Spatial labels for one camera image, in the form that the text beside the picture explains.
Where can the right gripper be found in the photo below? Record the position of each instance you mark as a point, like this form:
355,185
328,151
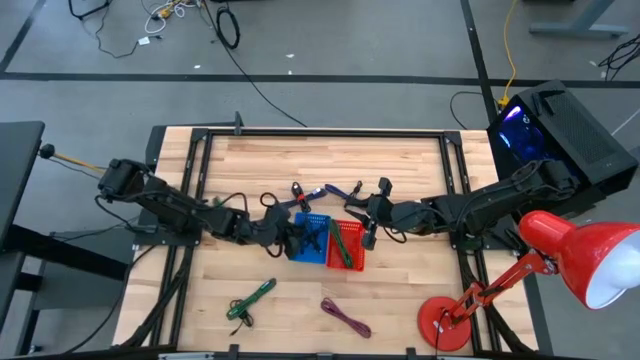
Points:
400,217

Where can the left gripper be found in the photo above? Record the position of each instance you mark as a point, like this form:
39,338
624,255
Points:
272,230

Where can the red plastic basket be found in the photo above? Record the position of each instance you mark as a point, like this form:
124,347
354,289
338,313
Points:
355,235

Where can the blue plastic basket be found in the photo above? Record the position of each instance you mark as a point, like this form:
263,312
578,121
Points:
315,218

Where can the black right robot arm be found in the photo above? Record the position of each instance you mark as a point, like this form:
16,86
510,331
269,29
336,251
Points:
500,200

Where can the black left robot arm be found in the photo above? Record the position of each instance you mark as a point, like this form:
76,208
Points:
170,207

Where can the red desk lamp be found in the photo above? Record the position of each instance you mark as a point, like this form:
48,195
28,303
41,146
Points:
565,250

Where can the black computer tower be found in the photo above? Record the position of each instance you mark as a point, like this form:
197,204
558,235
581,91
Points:
575,130

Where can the black knob yellow stick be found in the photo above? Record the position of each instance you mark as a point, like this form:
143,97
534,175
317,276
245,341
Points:
47,151

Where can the grey desk leg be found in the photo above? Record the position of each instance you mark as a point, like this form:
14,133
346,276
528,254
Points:
580,25

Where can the black desk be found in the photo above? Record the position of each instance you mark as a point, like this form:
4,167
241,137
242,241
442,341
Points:
20,165

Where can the black table frame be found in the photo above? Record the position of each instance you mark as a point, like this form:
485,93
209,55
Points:
325,132

